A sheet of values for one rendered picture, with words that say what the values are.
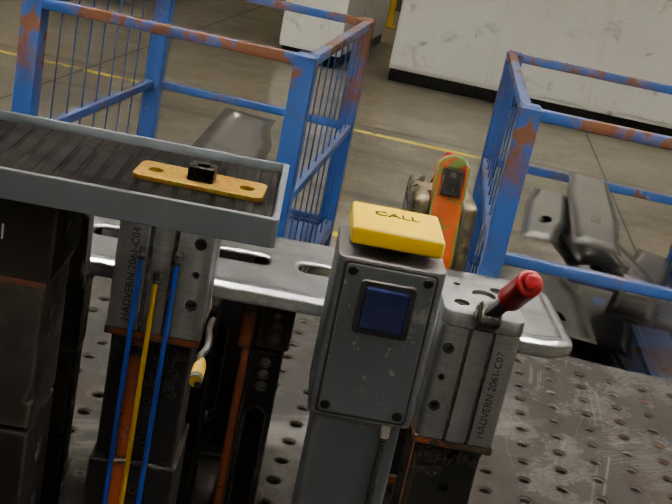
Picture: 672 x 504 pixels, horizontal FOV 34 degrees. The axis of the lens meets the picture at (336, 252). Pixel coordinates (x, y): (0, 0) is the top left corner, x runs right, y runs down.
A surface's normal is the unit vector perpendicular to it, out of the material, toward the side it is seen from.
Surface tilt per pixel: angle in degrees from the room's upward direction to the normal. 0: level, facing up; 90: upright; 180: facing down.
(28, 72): 90
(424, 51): 90
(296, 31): 90
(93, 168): 0
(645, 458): 0
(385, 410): 90
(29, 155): 0
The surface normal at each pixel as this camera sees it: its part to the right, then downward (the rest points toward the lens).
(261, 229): 0.00, 0.32
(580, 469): 0.19, -0.93
